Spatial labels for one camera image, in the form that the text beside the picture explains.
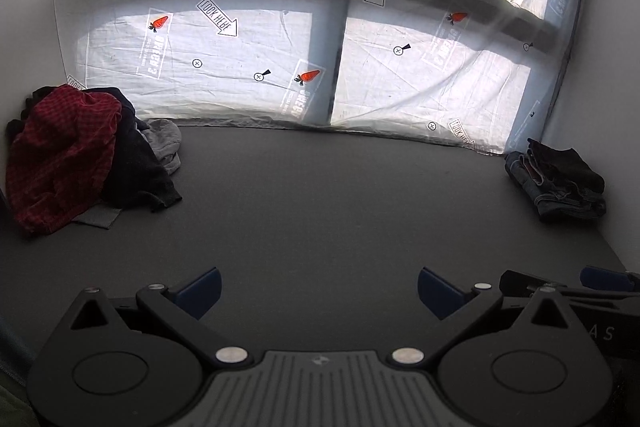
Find red checked garment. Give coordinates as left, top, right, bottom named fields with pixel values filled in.
left=6, top=85, right=123, bottom=235

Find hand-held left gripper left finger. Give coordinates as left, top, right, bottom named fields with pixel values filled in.
left=47, top=266, right=253, bottom=368

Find white printed sheet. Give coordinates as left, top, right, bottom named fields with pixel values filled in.
left=0, top=0, right=586, bottom=155

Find small grey cloth piece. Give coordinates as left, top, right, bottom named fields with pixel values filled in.
left=75, top=206, right=121, bottom=228

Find folded blue jeans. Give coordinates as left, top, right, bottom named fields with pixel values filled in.
left=504, top=151, right=608, bottom=222

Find navy sweater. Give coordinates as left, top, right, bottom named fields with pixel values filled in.
left=80, top=88, right=183, bottom=210

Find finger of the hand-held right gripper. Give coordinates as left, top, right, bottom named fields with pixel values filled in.
left=500, top=270, right=640, bottom=308
left=581, top=266, right=640, bottom=293

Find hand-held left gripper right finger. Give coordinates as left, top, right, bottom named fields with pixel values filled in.
left=387, top=266, right=591, bottom=368

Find grey garment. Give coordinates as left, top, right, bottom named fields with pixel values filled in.
left=142, top=119, right=182, bottom=175

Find black knit sweater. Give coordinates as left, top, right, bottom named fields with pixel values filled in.
left=527, top=138, right=606, bottom=194

